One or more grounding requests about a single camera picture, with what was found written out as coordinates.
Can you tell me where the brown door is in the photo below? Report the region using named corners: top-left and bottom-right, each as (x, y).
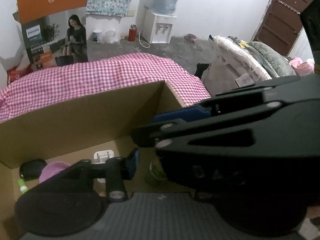
top-left (252, 0), bottom-right (318, 57)

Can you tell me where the pink checked tablecloth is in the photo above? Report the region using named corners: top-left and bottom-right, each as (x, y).
top-left (0, 53), bottom-right (212, 123)

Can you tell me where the beige cloth bag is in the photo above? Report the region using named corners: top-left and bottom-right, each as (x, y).
top-left (201, 56), bottom-right (242, 97)

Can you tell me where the white water dispenser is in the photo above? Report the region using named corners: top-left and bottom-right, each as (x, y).
top-left (142, 9), bottom-right (177, 44)

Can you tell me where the red packet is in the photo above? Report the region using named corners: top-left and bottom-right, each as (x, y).
top-left (7, 64), bottom-right (33, 83)

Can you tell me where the white charger plug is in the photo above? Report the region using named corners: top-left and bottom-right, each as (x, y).
top-left (94, 149), bottom-right (115, 183)

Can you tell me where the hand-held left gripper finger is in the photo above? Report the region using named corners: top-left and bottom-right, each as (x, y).
top-left (67, 148), bottom-right (140, 203)

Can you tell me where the red fire extinguisher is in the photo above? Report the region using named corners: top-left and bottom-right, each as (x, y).
top-left (128, 24), bottom-right (138, 42)

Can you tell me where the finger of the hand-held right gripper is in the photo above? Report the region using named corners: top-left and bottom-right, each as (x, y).
top-left (154, 76), bottom-right (301, 124)
top-left (130, 104), bottom-right (296, 153)

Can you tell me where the pile of folded bedding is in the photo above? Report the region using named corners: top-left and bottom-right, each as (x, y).
top-left (209, 35), bottom-right (272, 81)

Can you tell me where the white hose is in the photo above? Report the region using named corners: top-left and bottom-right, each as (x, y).
top-left (136, 29), bottom-right (151, 48)

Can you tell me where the pink round lid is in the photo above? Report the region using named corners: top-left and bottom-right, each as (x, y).
top-left (39, 162), bottom-right (72, 184)

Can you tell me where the white coat hook rack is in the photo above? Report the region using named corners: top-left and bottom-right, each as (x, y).
top-left (276, 0), bottom-right (301, 15)

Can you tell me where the white plastic bag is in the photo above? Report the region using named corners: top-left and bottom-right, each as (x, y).
top-left (102, 29), bottom-right (121, 43)

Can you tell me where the large brown cardboard box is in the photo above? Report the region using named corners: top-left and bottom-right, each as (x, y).
top-left (0, 80), bottom-right (208, 240)

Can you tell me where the orange and white appliance box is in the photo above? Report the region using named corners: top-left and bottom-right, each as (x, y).
top-left (17, 0), bottom-right (88, 68)

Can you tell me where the grey green blanket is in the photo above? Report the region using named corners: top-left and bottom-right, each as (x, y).
top-left (247, 41), bottom-right (298, 78)

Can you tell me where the pink plush item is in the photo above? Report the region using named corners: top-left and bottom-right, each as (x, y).
top-left (289, 57), bottom-right (316, 77)

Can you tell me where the black oval case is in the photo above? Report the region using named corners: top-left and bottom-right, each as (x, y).
top-left (19, 159), bottom-right (47, 182)

